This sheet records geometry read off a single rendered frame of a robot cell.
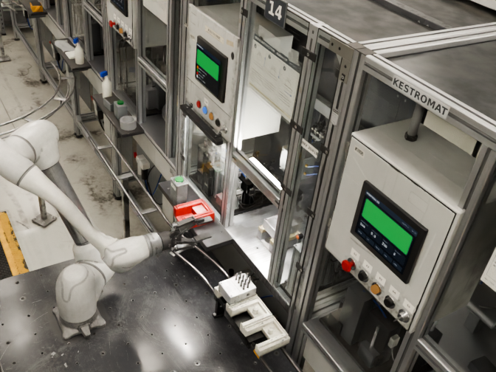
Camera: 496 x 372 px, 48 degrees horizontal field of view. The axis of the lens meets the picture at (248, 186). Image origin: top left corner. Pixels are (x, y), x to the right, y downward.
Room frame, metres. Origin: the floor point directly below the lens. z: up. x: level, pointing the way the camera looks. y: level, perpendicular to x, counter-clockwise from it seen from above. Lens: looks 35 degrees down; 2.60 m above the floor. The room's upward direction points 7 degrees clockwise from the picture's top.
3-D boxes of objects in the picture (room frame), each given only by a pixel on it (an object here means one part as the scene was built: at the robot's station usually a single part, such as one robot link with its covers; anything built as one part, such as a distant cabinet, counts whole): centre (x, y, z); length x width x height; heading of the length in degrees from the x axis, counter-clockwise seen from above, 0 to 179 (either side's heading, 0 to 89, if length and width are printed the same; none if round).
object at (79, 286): (1.57, 0.65, 0.85); 0.18 x 0.16 x 0.22; 168
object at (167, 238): (1.64, 0.28, 1.12); 0.09 x 0.07 x 0.08; 125
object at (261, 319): (1.54, -0.07, 0.84); 0.36 x 0.14 x 0.10; 35
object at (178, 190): (2.18, 0.33, 0.97); 0.08 x 0.08 x 0.12; 35
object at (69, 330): (1.54, 0.64, 0.71); 0.22 x 0.18 x 0.06; 35
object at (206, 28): (2.25, 0.13, 1.60); 0.42 x 0.29 x 0.46; 35
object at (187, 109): (2.17, 0.24, 1.37); 0.36 x 0.04 x 0.04; 35
